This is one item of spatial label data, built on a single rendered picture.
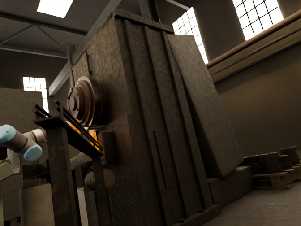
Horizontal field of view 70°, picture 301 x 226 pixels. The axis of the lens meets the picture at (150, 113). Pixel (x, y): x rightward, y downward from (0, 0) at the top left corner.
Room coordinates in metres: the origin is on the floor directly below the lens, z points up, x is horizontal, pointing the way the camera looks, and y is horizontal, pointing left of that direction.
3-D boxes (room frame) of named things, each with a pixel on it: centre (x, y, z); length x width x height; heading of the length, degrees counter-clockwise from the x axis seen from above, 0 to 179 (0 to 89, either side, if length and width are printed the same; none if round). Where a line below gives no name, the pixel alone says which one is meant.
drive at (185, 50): (2.57, -0.38, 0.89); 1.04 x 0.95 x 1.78; 131
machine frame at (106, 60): (2.09, 0.21, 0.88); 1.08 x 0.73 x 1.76; 41
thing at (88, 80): (1.81, 0.53, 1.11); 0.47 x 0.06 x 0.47; 41
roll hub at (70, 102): (1.74, 0.61, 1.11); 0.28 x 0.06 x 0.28; 41
